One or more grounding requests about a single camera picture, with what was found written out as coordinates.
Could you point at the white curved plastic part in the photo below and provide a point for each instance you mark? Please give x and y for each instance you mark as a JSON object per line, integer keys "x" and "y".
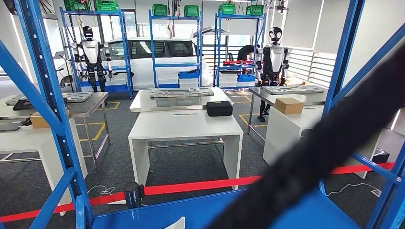
{"x": 177, "y": 224}

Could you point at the blue steel shelf rack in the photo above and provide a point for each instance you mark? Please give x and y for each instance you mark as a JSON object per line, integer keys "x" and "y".
{"x": 153, "y": 47}
{"x": 123, "y": 47}
{"x": 218, "y": 47}
{"x": 142, "y": 215}

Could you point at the black hard case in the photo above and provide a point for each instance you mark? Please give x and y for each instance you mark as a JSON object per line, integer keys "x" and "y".
{"x": 219, "y": 109}

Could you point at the white table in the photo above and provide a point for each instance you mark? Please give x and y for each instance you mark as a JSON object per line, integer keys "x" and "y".
{"x": 183, "y": 124}
{"x": 19, "y": 139}
{"x": 284, "y": 132}

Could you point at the grey metal fixture tray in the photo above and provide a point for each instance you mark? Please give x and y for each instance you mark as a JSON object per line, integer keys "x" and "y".
{"x": 77, "y": 97}
{"x": 292, "y": 89}
{"x": 182, "y": 92}

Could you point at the blue plastic bin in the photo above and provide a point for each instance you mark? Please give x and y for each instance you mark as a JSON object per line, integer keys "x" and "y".
{"x": 246, "y": 78}
{"x": 189, "y": 75}

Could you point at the red bar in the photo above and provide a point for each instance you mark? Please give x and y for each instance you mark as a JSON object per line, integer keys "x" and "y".
{"x": 239, "y": 62}

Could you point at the white car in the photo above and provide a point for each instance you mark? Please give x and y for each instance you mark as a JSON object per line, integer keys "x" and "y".
{"x": 142, "y": 71}

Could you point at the red barrier belt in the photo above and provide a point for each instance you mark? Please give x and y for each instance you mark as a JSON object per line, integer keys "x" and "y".
{"x": 189, "y": 188}

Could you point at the person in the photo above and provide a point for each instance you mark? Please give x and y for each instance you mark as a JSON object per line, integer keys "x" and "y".
{"x": 245, "y": 52}

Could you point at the brown cardboard box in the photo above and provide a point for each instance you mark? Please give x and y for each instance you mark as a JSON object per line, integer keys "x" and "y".
{"x": 39, "y": 121}
{"x": 288, "y": 106}

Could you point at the white black humanoid robot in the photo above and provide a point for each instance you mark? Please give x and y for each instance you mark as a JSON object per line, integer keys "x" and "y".
{"x": 91, "y": 52}
{"x": 275, "y": 60}

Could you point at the green plastic crate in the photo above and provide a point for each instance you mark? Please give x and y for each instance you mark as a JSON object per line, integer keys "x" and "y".
{"x": 107, "y": 5}
{"x": 191, "y": 10}
{"x": 254, "y": 10}
{"x": 227, "y": 9}
{"x": 74, "y": 4}
{"x": 159, "y": 10}

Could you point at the black flat device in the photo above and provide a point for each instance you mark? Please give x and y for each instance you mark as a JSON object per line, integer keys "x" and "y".
{"x": 23, "y": 105}

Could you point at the black box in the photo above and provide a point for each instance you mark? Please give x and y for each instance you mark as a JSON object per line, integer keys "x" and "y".
{"x": 381, "y": 156}

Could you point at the black belt barrier post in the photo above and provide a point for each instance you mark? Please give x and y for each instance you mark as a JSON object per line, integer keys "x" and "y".
{"x": 133, "y": 194}

